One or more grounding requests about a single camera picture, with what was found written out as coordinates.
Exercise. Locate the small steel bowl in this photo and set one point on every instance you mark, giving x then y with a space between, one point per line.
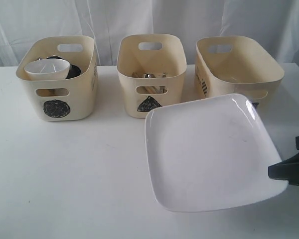
74 71

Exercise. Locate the cream bin with triangle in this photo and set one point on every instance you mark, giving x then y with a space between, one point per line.
151 53

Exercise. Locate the white backdrop curtain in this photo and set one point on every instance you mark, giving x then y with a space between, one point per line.
272 23

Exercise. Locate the cream bin with square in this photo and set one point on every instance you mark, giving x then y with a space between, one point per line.
236 64

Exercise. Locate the white ceramic bowl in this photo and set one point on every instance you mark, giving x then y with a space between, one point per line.
47 69

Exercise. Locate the cream bin with circle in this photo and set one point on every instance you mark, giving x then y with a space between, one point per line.
62 99

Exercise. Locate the steel mug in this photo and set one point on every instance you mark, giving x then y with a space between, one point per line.
53 58

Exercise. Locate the wooden chopstick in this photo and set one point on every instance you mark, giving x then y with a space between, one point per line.
137 75
148 90

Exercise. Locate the white square plate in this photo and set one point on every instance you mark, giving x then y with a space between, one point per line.
210 154

